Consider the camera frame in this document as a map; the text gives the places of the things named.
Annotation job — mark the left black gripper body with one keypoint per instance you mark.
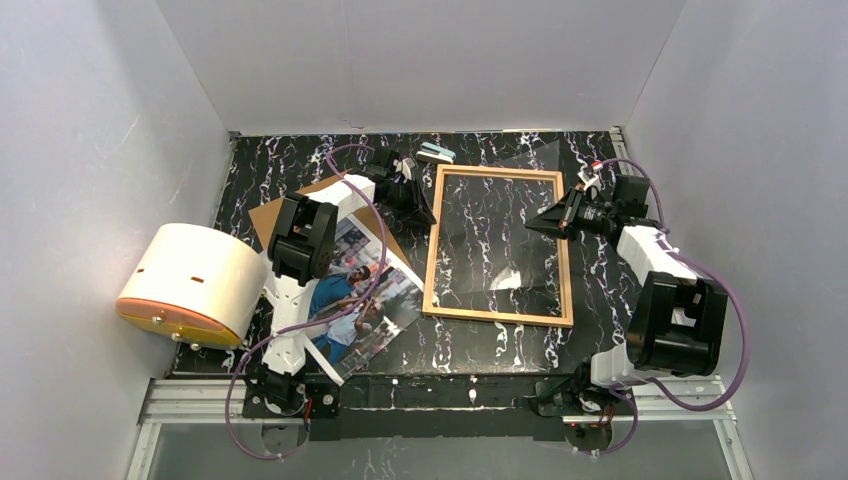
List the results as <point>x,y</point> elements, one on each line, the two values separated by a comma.
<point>404,195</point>

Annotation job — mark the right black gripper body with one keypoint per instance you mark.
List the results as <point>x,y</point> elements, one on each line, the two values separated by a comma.
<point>568,211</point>

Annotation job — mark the wooden picture frame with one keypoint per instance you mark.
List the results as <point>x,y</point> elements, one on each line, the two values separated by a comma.
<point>497,245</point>

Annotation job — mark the brown cardboard backing board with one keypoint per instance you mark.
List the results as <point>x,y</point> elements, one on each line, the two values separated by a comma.
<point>264,217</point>

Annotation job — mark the printed colour photo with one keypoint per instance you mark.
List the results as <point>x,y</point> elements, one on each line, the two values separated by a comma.
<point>371,295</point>

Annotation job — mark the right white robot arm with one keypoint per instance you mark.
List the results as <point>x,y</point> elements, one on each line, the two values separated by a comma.
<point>677,326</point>

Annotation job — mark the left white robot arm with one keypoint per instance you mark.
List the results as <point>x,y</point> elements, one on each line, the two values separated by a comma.
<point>300,247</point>

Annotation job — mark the teal white stapler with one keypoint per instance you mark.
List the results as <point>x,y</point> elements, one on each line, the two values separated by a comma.
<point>434,154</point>

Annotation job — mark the white cylindrical orange-based device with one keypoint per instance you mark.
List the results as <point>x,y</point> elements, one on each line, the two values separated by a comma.
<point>194,285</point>

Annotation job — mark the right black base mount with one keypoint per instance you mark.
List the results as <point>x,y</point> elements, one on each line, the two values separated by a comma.
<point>571,394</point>

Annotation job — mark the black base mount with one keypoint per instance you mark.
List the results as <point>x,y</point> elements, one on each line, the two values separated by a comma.
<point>571,394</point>
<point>291,401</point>

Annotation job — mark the aluminium rail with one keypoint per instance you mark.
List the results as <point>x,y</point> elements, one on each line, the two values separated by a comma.
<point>196,400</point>

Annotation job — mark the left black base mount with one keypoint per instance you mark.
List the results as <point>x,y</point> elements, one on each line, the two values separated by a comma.
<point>291,401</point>

